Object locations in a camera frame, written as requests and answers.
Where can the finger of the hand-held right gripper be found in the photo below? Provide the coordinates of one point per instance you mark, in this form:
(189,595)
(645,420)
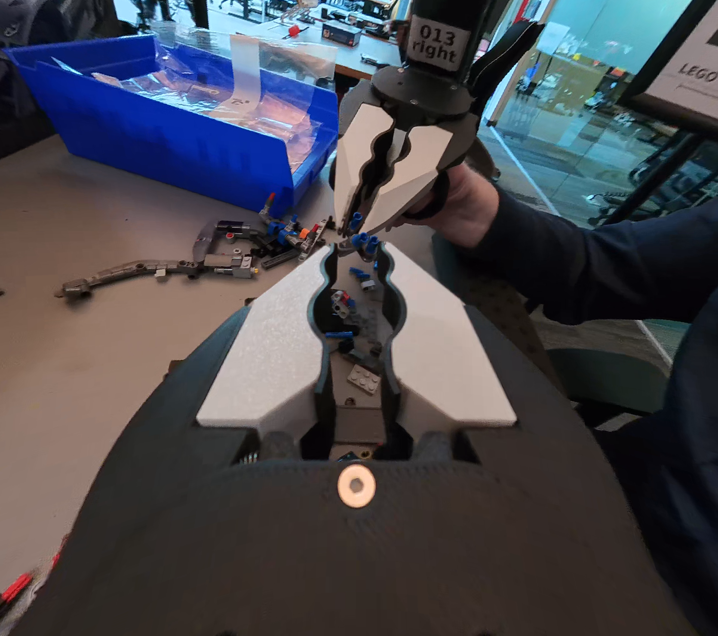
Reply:
(353,153)
(420,159)

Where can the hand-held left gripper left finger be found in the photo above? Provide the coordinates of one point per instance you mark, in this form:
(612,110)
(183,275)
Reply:
(263,367)

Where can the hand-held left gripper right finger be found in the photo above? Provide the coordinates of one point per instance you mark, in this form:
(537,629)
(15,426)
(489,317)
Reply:
(449,367)

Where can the blue lego pin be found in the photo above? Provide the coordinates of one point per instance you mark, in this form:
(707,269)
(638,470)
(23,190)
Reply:
(354,221)

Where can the dark grey lego connector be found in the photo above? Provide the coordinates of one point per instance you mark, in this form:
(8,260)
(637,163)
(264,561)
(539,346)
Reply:
(367,249)

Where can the lego car chassis assembly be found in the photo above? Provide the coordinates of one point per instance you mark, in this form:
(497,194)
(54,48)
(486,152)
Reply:
(14,588)

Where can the person's right forearm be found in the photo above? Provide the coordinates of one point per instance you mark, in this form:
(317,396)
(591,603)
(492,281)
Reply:
(589,266)

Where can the light grey studded lego plate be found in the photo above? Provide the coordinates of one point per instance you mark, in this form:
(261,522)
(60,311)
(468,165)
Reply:
(364,381)

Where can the scattered loose lego pieces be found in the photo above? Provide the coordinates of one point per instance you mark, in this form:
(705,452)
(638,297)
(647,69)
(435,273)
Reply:
(280,254)

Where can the person's right hand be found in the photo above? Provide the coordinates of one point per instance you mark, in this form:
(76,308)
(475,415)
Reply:
(468,204)

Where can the background workbench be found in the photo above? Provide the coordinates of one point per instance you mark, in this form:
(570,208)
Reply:
(359,61)

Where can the empty clear plastic bags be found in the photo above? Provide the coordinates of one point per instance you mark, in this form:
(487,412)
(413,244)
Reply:
(252,97)

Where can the black box orange label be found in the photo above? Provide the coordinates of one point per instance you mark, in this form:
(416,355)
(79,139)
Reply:
(341,35)

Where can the blue bin holding plastic bags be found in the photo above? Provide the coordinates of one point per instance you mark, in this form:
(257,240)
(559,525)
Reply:
(140,131)

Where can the person's torso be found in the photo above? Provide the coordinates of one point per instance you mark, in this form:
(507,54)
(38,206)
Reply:
(673,451)

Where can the framed marker poster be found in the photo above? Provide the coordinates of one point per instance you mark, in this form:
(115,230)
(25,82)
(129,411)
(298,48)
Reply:
(690,81)

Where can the grey lego cylinder bracket assembly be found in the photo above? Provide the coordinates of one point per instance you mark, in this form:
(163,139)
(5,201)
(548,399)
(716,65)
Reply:
(224,260)

